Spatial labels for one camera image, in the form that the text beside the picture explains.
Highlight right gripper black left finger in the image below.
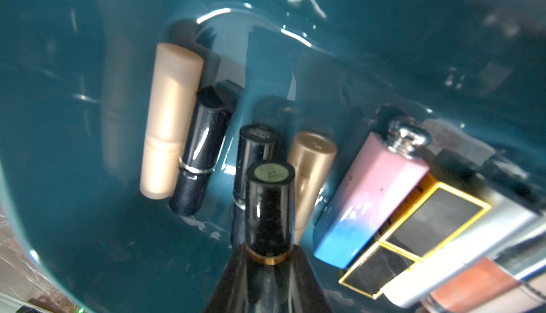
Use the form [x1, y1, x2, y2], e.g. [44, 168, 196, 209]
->
[203, 244, 256, 312]

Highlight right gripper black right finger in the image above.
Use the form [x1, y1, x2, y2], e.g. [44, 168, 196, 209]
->
[288, 246, 333, 313]

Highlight black lipstick sideways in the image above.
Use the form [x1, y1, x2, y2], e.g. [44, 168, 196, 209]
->
[245, 160, 295, 265]

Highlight beige lipstick tube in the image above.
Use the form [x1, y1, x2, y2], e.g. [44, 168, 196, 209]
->
[288, 131, 338, 245]

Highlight blue pink lipstick tube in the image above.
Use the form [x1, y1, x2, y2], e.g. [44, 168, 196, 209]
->
[313, 116, 432, 268]

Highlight rose lipstick tube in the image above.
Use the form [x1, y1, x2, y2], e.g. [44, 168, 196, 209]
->
[418, 233, 545, 312]

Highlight silver lipstick tube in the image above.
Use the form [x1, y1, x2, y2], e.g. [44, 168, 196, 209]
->
[379, 150, 543, 310]

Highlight light pink lipstick tube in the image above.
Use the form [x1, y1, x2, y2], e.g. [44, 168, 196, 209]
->
[471, 268, 545, 313]

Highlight tan lipstick tube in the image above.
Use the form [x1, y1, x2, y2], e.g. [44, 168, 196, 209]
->
[139, 43, 204, 200]

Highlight teal plastic storage box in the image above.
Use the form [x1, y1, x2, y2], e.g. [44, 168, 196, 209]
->
[1, 0, 545, 312]

